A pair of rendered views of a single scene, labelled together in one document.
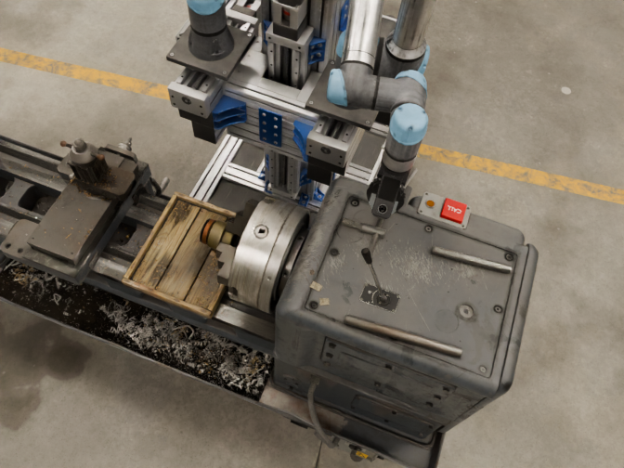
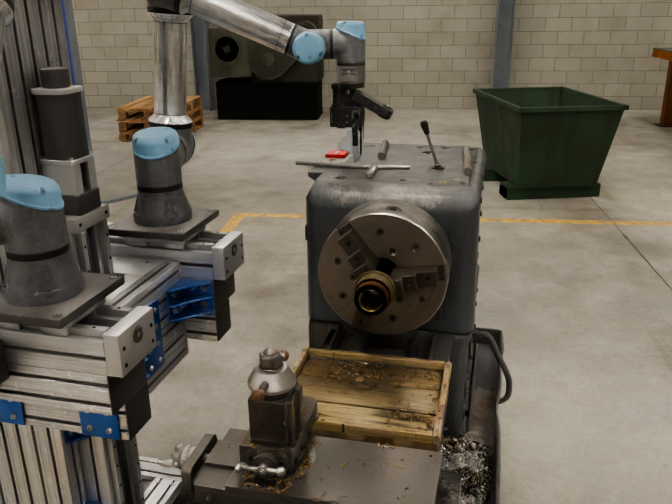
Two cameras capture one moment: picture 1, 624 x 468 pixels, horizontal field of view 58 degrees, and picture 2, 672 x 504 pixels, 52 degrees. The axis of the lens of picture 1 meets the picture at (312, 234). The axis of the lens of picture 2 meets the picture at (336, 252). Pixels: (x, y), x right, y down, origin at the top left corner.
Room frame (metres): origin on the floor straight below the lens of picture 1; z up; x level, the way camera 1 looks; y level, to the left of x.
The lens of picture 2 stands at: (0.88, 1.68, 1.70)
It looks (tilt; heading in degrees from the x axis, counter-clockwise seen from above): 20 degrees down; 269
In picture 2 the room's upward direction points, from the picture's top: 1 degrees counter-clockwise
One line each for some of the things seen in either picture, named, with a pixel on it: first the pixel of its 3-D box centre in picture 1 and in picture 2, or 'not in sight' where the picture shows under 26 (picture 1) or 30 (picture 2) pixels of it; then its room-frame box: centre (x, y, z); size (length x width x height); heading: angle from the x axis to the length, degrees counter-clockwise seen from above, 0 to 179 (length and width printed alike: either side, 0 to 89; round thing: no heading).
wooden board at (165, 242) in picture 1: (192, 252); (364, 393); (0.80, 0.38, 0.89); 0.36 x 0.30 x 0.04; 165
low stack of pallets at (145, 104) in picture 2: not in sight; (162, 117); (3.04, -7.76, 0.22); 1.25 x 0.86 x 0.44; 85
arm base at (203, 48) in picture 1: (210, 32); (41, 267); (1.44, 0.41, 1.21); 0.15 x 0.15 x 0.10
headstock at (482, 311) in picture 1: (400, 299); (400, 226); (0.65, -0.27, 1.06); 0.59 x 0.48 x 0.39; 75
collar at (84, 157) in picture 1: (82, 150); (271, 374); (0.97, 0.71, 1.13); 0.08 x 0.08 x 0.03
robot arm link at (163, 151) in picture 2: (357, 53); (157, 155); (1.30, -0.07, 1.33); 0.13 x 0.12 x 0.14; 87
